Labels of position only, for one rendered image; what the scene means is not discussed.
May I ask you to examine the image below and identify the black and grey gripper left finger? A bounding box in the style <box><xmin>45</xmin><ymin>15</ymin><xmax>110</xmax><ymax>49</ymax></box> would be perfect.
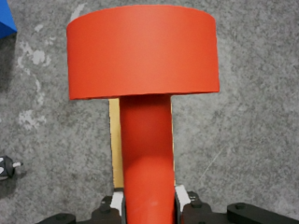
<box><xmin>36</xmin><ymin>188</ymin><xmax>127</xmax><ymax>224</ymax></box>

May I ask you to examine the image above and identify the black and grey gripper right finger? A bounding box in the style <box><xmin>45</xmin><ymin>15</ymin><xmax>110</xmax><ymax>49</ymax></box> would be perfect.
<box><xmin>174</xmin><ymin>184</ymin><xmax>299</xmax><ymax>224</ymax></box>

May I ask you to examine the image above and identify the blue box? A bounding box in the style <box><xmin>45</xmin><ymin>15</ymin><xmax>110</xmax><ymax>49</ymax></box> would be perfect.
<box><xmin>0</xmin><ymin>0</ymin><xmax>15</xmax><ymax>39</ymax></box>

